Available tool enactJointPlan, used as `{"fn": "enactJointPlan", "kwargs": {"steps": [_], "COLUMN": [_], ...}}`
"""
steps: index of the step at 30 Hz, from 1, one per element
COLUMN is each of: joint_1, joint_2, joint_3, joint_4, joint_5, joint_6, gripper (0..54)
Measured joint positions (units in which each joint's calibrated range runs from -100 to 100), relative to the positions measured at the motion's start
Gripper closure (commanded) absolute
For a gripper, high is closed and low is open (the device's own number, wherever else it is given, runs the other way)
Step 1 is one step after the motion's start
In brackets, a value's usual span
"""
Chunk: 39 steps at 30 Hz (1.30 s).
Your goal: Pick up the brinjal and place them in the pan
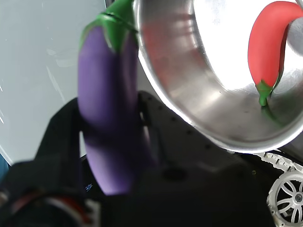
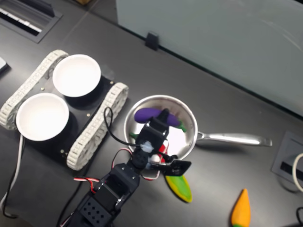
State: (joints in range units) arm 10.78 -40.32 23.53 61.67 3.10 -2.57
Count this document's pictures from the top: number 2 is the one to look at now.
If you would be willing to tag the purple toy aubergine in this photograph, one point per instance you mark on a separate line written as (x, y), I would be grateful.
(145, 114)

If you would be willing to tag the yellow green toy corn cob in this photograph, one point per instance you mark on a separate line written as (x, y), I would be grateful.
(180, 188)

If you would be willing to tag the pale grey putty lump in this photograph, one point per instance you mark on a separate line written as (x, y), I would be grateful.
(146, 146)

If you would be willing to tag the tracked vehicle with white tracks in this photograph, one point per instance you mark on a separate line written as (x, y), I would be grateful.
(94, 132)

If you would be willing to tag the frosted glass partition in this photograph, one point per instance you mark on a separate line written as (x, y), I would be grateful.
(213, 42)

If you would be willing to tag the white bowl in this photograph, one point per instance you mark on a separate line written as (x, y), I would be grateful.
(42, 117)
(75, 74)

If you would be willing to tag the orange toy carrot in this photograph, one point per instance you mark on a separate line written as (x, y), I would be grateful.
(241, 208)

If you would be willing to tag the black gripper camera board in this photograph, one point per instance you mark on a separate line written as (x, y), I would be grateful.
(176, 166)

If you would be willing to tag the black partition bracket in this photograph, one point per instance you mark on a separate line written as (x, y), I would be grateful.
(152, 40)

